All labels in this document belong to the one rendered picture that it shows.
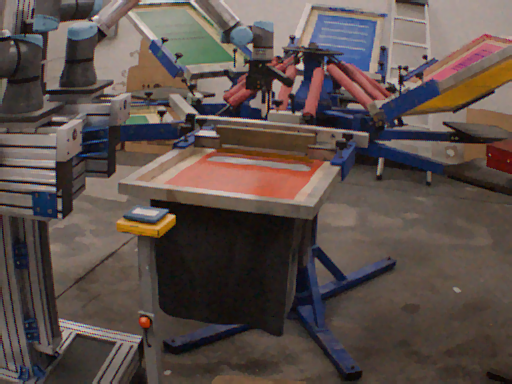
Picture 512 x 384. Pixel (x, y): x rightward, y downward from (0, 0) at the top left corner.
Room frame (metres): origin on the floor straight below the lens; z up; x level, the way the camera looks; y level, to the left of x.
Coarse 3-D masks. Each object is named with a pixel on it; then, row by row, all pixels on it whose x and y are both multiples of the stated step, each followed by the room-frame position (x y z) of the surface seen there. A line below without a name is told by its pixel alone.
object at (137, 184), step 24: (144, 168) 2.21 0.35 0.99; (168, 168) 2.35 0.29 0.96; (336, 168) 2.32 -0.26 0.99; (120, 192) 2.03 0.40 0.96; (144, 192) 2.01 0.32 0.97; (168, 192) 1.99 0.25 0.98; (192, 192) 1.97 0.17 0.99; (216, 192) 1.97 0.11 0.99; (312, 192) 2.02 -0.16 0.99; (288, 216) 1.90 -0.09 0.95; (312, 216) 1.89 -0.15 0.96
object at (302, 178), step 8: (264, 160) 2.52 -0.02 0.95; (272, 160) 2.53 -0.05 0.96; (280, 160) 2.53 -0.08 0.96; (288, 160) 2.54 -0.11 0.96; (256, 168) 2.40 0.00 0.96; (264, 168) 2.41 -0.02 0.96; (272, 168) 2.41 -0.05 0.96; (312, 168) 2.44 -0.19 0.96; (296, 176) 2.32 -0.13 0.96; (304, 176) 2.33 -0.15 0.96; (288, 184) 2.22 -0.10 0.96; (296, 184) 2.23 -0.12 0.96; (304, 184) 2.23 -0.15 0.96; (232, 192) 2.10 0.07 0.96; (240, 192) 2.11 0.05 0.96; (248, 192) 2.11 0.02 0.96; (256, 192) 2.12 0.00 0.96; (264, 192) 2.12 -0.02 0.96; (272, 192) 2.12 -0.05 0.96; (280, 192) 2.13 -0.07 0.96; (288, 192) 2.13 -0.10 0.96; (296, 192) 2.14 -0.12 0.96
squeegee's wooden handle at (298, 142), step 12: (216, 132) 2.58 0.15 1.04; (228, 132) 2.56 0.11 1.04; (240, 132) 2.55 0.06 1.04; (252, 132) 2.54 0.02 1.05; (264, 132) 2.53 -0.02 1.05; (276, 132) 2.52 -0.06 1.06; (288, 132) 2.52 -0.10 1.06; (300, 132) 2.52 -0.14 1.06; (228, 144) 2.56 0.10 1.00; (240, 144) 2.55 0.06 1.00; (252, 144) 2.54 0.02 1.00; (264, 144) 2.53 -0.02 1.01; (276, 144) 2.52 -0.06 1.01; (288, 144) 2.51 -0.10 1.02; (300, 144) 2.50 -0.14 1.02; (312, 144) 2.49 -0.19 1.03
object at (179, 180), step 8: (200, 160) 2.48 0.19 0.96; (256, 160) 2.52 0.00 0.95; (184, 168) 2.36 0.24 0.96; (192, 168) 2.36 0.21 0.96; (200, 168) 2.37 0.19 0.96; (232, 168) 2.39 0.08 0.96; (240, 168) 2.39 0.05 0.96; (248, 168) 2.40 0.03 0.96; (176, 176) 2.25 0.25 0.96; (184, 176) 2.26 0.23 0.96; (168, 184) 2.16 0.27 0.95; (176, 184) 2.16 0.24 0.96; (184, 184) 2.17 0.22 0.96; (192, 184) 2.17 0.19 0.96; (200, 184) 2.17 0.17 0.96
